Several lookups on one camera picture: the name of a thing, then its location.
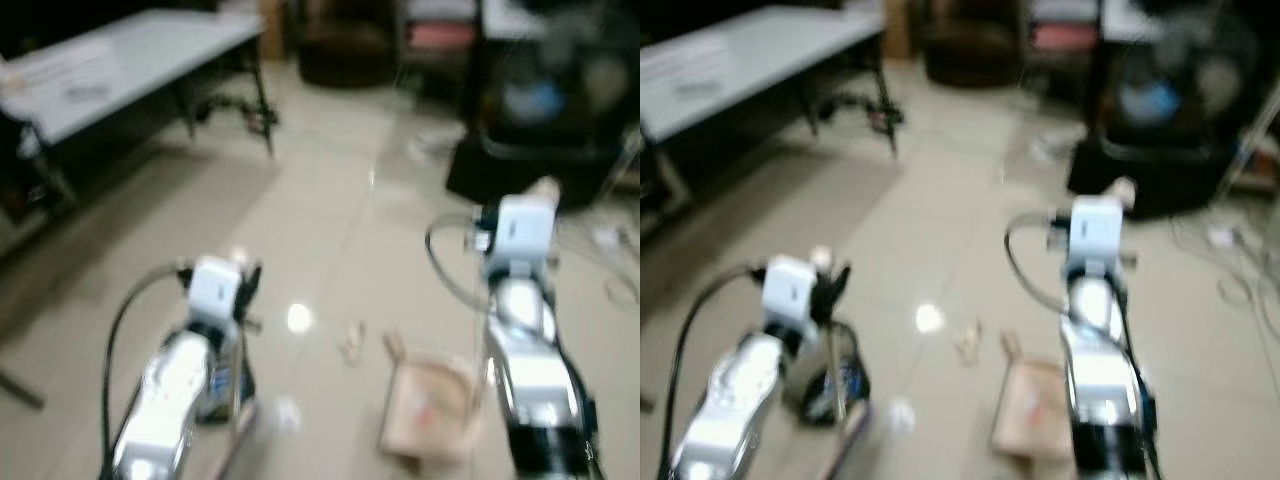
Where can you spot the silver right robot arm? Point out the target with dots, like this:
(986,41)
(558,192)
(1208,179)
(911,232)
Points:
(530,370)
(1100,375)

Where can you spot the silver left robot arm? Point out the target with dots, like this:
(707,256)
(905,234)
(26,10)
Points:
(735,400)
(172,392)

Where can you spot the black floor fan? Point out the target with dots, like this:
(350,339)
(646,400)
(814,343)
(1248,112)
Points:
(530,130)
(1150,140)

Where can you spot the black object with blue label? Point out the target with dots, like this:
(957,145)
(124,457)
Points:
(848,378)
(218,385)

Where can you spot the beige crumpled paper scrap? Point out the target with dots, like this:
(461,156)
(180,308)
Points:
(351,342)
(968,340)

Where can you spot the black tripod stand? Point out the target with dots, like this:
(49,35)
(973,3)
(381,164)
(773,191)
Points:
(860,105)
(240,105)

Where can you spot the brown cardboard box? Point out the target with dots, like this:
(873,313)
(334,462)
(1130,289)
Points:
(430,405)
(1030,405)

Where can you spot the white power adapter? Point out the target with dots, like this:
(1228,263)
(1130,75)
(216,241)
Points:
(606,237)
(1222,237)

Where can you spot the white folding table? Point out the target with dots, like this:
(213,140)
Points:
(160,55)
(780,55)

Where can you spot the white printed paper sheet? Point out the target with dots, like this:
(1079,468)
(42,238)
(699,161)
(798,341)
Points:
(62,78)
(690,75)

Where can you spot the brown cardboard panel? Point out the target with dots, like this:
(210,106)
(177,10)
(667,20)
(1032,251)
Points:
(270,30)
(898,30)

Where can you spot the dark brown armchair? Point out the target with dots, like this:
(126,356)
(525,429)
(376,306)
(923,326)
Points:
(968,45)
(345,45)

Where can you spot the red seat cushion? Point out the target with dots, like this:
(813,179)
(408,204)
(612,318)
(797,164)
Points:
(1065,36)
(441,36)

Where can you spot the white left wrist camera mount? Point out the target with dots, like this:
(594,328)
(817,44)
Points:
(212,288)
(790,290)

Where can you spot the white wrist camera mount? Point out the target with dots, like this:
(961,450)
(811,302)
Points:
(522,235)
(212,288)
(790,290)
(1095,235)

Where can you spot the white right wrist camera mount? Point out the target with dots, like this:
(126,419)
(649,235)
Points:
(1095,235)
(522,235)

